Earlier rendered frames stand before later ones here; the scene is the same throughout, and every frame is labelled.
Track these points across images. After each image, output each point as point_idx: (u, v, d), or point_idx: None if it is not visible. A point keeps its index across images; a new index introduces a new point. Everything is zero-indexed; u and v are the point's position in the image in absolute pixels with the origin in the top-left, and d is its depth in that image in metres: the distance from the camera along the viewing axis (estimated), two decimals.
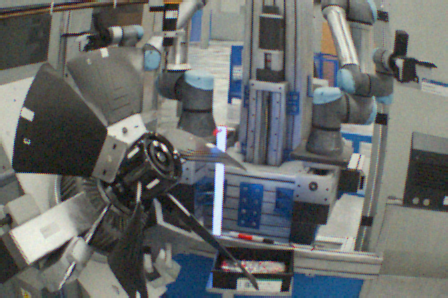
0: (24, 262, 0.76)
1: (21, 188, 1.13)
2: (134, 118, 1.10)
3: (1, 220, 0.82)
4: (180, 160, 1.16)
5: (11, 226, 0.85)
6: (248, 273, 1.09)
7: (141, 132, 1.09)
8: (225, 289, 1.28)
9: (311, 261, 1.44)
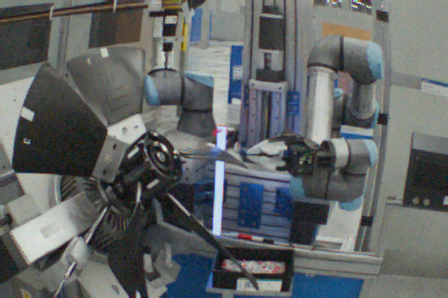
0: (24, 262, 0.76)
1: (21, 188, 1.13)
2: (134, 118, 1.10)
3: (1, 220, 0.82)
4: (180, 158, 1.16)
5: (11, 226, 0.85)
6: (248, 273, 1.09)
7: (141, 132, 1.09)
8: (225, 289, 1.28)
9: (311, 261, 1.44)
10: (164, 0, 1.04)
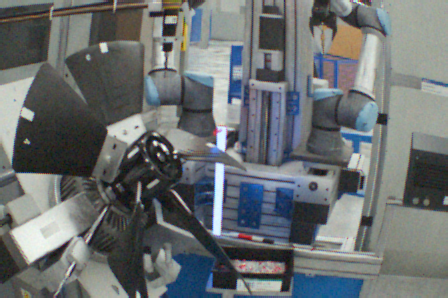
0: (24, 262, 0.76)
1: (21, 188, 1.13)
2: None
3: (1, 220, 0.82)
4: (187, 213, 1.07)
5: (11, 226, 0.85)
6: (128, 275, 0.79)
7: None
8: (225, 289, 1.28)
9: (311, 261, 1.44)
10: (164, 0, 1.04)
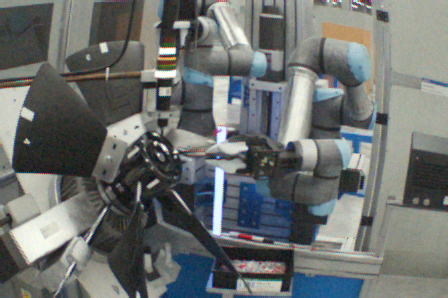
0: (24, 262, 0.76)
1: (21, 188, 1.13)
2: (178, 156, 1.16)
3: (1, 220, 0.82)
4: (187, 213, 1.07)
5: (11, 226, 0.85)
6: (128, 275, 0.79)
7: None
8: (225, 289, 1.28)
9: (311, 261, 1.44)
10: (157, 69, 1.08)
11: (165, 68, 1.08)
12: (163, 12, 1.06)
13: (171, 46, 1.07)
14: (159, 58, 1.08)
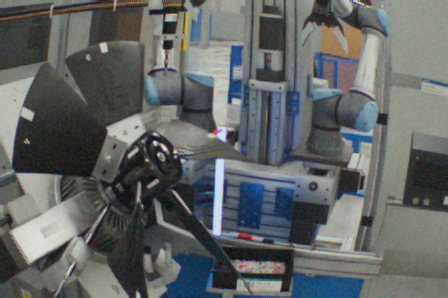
0: (24, 262, 0.76)
1: (21, 188, 1.13)
2: None
3: (1, 220, 0.82)
4: (187, 213, 1.07)
5: (11, 226, 0.85)
6: (128, 275, 0.79)
7: None
8: (225, 289, 1.28)
9: (311, 261, 1.44)
10: None
11: None
12: None
13: None
14: None
